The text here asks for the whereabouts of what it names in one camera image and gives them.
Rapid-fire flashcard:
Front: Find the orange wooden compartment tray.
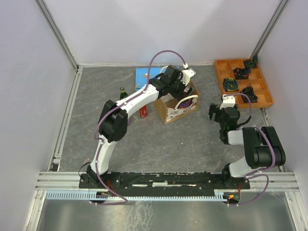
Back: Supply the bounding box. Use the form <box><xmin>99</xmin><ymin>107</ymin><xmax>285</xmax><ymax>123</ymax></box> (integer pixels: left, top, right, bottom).
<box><xmin>214</xmin><ymin>59</ymin><xmax>274</xmax><ymax>108</ymax></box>

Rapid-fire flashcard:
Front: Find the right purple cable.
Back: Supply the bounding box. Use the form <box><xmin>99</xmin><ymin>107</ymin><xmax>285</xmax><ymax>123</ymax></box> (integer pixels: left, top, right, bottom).
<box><xmin>222</xmin><ymin>92</ymin><xmax>276</xmax><ymax>207</ymax></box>

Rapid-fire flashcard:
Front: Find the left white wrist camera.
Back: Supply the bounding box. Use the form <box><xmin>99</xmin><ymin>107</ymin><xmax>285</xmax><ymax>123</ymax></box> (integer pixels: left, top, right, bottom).
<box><xmin>181</xmin><ymin>64</ymin><xmax>196</xmax><ymax>86</ymax></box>

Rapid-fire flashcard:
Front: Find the corner aluminium post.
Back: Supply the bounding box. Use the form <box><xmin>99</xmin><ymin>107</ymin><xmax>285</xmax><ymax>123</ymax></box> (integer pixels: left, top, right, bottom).
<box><xmin>34</xmin><ymin>0</ymin><xmax>79</xmax><ymax>70</ymax></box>
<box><xmin>250</xmin><ymin>0</ymin><xmax>289</xmax><ymax>58</ymax></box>

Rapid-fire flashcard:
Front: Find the rolled sock top corner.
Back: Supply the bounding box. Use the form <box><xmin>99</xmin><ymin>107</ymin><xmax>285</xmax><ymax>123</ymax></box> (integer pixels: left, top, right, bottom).
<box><xmin>243</xmin><ymin>54</ymin><xmax>258</xmax><ymax>69</ymax></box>

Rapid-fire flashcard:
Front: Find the rolled blue yellow sock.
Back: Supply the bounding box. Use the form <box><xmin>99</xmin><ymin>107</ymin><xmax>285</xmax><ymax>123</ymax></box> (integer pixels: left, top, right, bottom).
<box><xmin>222</xmin><ymin>78</ymin><xmax>239</xmax><ymax>92</ymax></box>

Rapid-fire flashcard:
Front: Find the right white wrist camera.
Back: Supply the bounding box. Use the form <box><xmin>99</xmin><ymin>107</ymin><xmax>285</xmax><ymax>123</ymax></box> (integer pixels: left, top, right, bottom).
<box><xmin>219</xmin><ymin>94</ymin><xmax>236</xmax><ymax>110</ymax></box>

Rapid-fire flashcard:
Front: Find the left corner aluminium post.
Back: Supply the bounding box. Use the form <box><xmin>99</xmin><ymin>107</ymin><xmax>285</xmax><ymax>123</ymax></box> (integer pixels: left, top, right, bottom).
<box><xmin>34</xmin><ymin>0</ymin><xmax>79</xmax><ymax>70</ymax></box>

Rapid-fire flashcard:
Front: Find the blue printed folded cloth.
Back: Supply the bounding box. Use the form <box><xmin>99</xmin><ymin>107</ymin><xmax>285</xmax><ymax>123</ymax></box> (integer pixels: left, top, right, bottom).
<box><xmin>135</xmin><ymin>66</ymin><xmax>167</xmax><ymax>91</ymax></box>

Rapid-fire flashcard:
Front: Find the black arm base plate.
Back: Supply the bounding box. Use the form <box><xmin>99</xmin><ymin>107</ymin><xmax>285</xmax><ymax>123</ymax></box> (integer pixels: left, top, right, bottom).
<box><xmin>78</xmin><ymin>171</ymin><xmax>251</xmax><ymax>196</ymax></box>

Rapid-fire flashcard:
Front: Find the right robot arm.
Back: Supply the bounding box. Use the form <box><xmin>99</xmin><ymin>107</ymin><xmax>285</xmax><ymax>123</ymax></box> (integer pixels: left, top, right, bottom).
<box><xmin>208</xmin><ymin>103</ymin><xmax>286</xmax><ymax>188</ymax></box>

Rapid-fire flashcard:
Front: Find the rolled black sock middle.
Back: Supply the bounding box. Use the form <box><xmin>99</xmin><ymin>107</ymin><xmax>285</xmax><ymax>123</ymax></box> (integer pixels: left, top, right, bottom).
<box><xmin>233</xmin><ymin>68</ymin><xmax>251</xmax><ymax>80</ymax></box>

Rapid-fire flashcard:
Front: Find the green glass perrier bottle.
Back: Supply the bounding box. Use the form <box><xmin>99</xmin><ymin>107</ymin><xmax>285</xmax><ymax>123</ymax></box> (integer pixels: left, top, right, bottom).
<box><xmin>119</xmin><ymin>87</ymin><xmax>128</xmax><ymax>100</ymax></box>

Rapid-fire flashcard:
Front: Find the rolled dark sock front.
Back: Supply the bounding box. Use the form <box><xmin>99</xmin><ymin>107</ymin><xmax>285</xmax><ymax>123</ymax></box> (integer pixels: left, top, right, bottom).
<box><xmin>241</xmin><ymin>86</ymin><xmax>258</xmax><ymax>103</ymax></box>

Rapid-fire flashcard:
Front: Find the light blue cable duct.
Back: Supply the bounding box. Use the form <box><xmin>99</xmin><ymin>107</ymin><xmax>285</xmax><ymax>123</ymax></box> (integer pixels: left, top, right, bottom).
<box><xmin>45</xmin><ymin>190</ymin><xmax>227</xmax><ymax>202</ymax></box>

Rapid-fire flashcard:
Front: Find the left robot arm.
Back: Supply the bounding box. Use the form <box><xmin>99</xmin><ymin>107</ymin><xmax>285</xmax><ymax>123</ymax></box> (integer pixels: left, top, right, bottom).
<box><xmin>87</xmin><ymin>64</ymin><xmax>196</xmax><ymax>188</ymax></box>

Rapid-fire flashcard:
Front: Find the right corner aluminium post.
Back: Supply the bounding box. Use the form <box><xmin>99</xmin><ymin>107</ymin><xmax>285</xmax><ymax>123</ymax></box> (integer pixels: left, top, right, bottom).
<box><xmin>250</xmin><ymin>0</ymin><xmax>289</xmax><ymax>58</ymax></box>

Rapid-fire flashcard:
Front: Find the red coke can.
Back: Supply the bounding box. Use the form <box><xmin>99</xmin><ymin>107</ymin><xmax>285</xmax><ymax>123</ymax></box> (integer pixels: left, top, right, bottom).
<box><xmin>138</xmin><ymin>105</ymin><xmax>148</xmax><ymax>118</ymax></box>

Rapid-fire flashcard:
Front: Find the purple cable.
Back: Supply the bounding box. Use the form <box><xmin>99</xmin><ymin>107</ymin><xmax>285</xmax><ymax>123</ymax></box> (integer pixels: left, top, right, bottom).
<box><xmin>93</xmin><ymin>50</ymin><xmax>190</xmax><ymax>205</ymax></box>
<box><xmin>222</xmin><ymin>92</ymin><xmax>276</xmax><ymax>207</ymax></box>

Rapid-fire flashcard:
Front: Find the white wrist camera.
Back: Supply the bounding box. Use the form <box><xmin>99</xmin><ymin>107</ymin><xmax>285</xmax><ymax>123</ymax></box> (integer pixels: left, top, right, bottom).
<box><xmin>219</xmin><ymin>94</ymin><xmax>236</xmax><ymax>110</ymax></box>
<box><xmin>181</xmin><ymin>64</ymin><xmax>196</xmax><ymax>86</ymax></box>

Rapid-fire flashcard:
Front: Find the aluminium frame rail front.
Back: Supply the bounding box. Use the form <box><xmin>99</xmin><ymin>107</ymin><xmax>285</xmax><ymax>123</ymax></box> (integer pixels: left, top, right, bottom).
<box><xmin>35</xmin><ymin>171</ymin><xmax>299</xmax><ymax>192</ymax></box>

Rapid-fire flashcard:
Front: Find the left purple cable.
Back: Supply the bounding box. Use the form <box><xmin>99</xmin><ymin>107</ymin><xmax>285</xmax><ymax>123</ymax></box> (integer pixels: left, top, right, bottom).
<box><xmin>93</xmin><ymin>50</ymin><xmax>190</xmax><ymax>205</ymax></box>

